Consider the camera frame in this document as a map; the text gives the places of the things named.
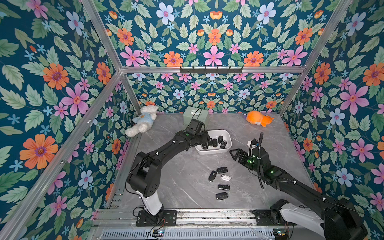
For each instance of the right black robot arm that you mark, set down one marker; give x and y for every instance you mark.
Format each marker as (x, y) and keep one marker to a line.
(330, 218)

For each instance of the white teddy bear plush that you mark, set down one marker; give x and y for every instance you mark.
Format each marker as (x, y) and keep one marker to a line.
(144, 121)

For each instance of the orange plush toy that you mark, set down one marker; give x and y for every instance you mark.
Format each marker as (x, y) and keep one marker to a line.
(257, 118)

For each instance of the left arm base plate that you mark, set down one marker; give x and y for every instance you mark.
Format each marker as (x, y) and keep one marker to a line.
(165, 218)

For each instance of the white car key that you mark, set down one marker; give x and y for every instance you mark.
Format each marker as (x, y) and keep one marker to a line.
(226, 177)

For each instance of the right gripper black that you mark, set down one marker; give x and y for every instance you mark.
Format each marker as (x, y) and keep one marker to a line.
(243, 156)

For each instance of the black car key bottom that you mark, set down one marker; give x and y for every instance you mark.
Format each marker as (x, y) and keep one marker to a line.
(222, 196)

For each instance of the black slim car key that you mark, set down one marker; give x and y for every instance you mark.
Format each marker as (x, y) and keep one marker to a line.
(223, 145)

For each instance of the black hook rail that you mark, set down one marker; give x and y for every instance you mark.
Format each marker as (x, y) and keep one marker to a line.
(211, 70)

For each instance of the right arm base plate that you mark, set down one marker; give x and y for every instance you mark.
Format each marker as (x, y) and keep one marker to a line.
(270, 218)

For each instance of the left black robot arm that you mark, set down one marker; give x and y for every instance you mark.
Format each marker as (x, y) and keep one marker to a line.
(145, 175)

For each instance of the white storage box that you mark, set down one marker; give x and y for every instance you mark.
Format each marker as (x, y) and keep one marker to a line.
(216, 150)

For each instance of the green tissue box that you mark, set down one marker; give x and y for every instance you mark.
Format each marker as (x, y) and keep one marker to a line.
(195, 113)

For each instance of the white perforated vent strip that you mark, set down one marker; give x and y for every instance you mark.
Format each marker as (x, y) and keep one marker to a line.
(189, 234)

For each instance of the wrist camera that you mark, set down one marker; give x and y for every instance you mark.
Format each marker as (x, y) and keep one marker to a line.
(254, 147)
(194, 127)

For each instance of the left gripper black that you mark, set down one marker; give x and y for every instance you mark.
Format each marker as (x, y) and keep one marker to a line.
(205, 137)

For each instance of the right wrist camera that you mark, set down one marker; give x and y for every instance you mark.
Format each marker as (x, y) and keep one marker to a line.
(254, 147)

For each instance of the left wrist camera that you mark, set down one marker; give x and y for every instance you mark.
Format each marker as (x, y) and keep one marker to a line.
(194, 127)

